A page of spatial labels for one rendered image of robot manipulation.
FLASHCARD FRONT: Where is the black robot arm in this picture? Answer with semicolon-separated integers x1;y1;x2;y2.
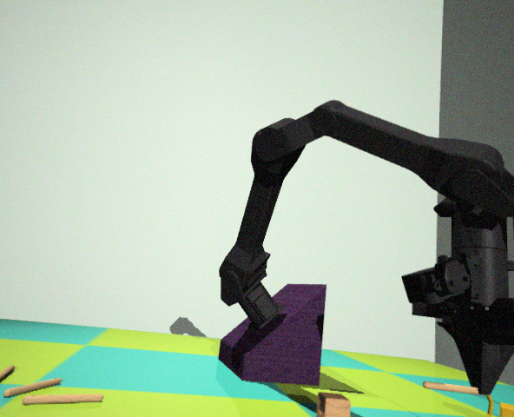
219;99;514;329

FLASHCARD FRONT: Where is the light wooden block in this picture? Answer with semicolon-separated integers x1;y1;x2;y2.
317;392;351;417

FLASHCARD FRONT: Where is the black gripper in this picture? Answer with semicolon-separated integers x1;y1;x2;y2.
412;247;514;395

